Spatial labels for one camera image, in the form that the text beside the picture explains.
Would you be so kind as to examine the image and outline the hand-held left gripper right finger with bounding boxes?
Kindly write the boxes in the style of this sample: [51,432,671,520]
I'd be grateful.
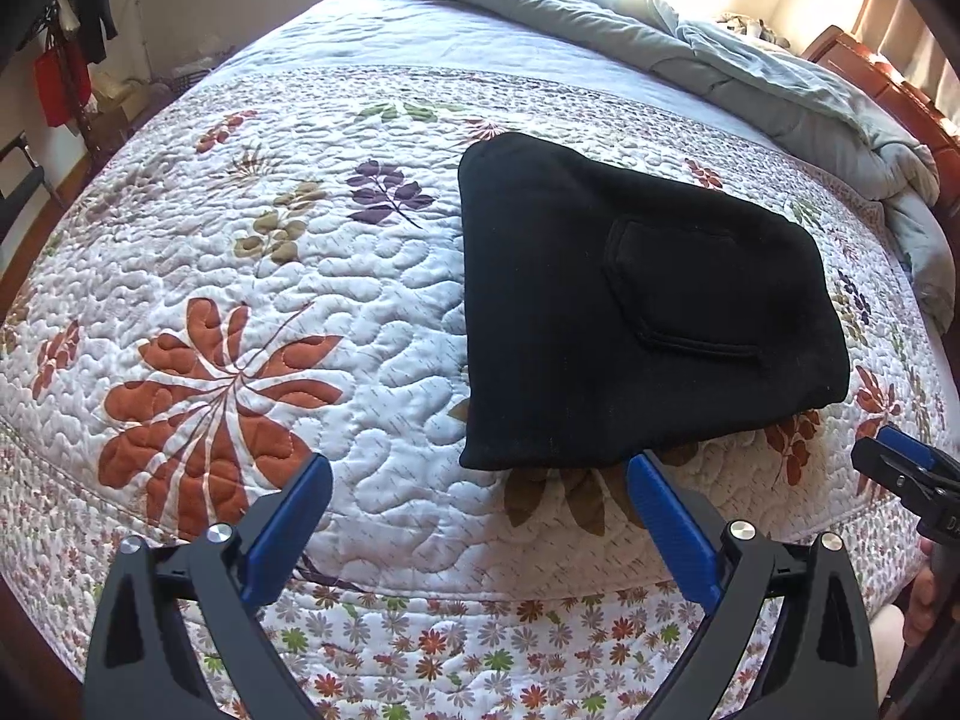
[626,450,880,720]

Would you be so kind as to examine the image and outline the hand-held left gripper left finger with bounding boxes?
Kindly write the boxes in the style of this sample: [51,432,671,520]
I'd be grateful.
[84,454,335,720]

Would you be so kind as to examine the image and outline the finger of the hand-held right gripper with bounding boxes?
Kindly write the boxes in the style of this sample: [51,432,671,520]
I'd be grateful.
[876,425,960,482]
[850,438,932,500]

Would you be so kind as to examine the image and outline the black pants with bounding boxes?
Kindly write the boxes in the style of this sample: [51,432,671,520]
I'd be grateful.
[457,132,851,470]

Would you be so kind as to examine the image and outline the person's right hand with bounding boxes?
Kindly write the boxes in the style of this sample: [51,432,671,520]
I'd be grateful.
[902,536,960,650]

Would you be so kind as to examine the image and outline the floral quilted bedspread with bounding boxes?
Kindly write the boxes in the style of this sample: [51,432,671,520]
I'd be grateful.
[0,0,950,720]

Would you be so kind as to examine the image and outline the wooden headboard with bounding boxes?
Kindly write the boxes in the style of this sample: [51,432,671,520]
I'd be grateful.
[799,24,960,160]

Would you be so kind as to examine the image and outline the grey duvet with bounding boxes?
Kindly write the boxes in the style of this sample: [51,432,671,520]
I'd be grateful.
[351,0,957,335]

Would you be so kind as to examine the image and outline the black chair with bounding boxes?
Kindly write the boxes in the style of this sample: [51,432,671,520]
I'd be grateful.
[0,131,47,242]

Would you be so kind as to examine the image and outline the patterned pillow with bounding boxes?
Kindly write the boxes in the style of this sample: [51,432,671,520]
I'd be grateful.
[716,10,793,47]

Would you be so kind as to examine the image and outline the red bag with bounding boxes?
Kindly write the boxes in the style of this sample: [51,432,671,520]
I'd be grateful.
[33,37,92,128]

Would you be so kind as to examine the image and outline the dark hanging clothes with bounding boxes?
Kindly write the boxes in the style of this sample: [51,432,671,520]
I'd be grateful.
[58,0,119,65]

